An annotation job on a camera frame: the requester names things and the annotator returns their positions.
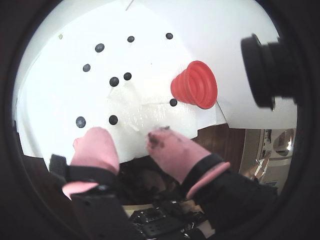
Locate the thin white stick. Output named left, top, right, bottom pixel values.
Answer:
left=126, top=121, right=141, bottom=133
left=141, top=100, right=171, bottom=106

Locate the black camera lens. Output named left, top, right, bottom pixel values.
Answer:
left=240, top=33, right=299, bottom=111

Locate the red collapsible silicone cup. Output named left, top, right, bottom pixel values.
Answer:
left=170, top=60, right=219, bottom=110

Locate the white peg drying rack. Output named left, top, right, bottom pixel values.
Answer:
left=14, top=14, right=228, bottom=162

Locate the pink covered gripper finger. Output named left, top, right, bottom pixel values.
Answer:
left=48, top=126, right=142, bottom=240
left=145, top=126, right=278, bottom=235

